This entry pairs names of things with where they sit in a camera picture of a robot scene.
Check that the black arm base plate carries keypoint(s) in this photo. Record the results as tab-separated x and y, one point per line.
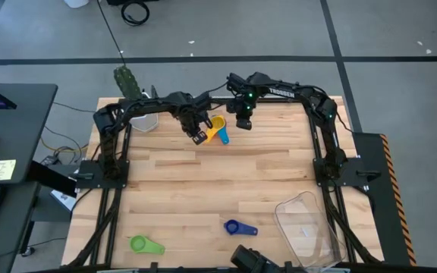
355	168
121	182

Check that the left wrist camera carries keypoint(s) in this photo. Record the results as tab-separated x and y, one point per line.
203	100

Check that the black aluminium table frame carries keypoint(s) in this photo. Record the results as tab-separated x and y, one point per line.
117	212

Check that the black power strip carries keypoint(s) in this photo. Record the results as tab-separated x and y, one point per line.
49	160

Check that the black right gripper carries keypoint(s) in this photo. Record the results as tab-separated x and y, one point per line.
243	109

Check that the teal measuring cup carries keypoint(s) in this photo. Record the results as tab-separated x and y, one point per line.
224	137

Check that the white paper sheet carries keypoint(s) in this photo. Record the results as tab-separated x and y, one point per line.
63	200

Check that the black cart with hazard stripe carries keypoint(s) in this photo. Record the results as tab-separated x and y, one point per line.
381	212

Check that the yellow sticky note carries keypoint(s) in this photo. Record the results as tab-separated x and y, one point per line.
2	170

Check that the black flat panel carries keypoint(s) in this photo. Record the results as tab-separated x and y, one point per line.
51	180

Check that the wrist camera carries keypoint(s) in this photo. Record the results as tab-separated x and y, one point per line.
203	100
235	83

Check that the green measuring cup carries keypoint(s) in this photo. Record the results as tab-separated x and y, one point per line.
152	248

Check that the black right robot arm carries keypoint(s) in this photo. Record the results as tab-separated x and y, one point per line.
298	93

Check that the white bucket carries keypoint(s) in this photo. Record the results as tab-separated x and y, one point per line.
76	3

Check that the black low desk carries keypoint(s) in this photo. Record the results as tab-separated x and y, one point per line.
13	220

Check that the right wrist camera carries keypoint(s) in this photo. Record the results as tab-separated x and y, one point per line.
235	83

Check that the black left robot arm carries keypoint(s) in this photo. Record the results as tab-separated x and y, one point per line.
146	106

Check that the white plant pot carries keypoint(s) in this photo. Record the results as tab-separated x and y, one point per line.
146	123

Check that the dark indigo measuring cup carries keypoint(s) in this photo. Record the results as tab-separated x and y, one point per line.
247	230

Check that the yellow measuring cup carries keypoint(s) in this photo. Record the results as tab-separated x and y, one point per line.
217	123

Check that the clear plastic basket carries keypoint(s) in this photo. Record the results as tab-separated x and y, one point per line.
309	242

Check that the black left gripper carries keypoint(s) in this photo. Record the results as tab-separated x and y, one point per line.
191	121

